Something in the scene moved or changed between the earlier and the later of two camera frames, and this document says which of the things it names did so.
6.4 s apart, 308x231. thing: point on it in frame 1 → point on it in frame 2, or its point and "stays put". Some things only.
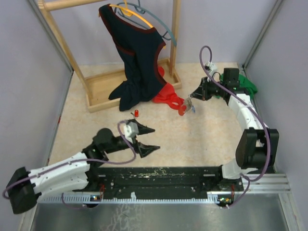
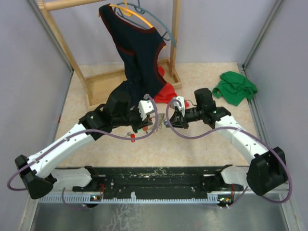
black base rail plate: (114, 180) stays put
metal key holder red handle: (183, 109) → (161, 119)
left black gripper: (144, 149) → (141, 123)
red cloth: (169, 96) stays put
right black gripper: (201, 93) → (178, 121)
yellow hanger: (128, 12) stays put
